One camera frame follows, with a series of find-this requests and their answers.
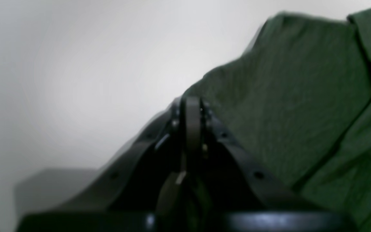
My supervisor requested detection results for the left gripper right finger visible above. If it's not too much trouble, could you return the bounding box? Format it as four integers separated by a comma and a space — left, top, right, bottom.
193, 97, 357, 232

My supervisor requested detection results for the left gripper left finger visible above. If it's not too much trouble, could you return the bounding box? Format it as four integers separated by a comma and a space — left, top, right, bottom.
17, 97, 194, 232

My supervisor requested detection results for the dark green t-shirt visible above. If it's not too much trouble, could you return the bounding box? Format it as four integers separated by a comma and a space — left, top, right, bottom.
184, 8, 371, 232

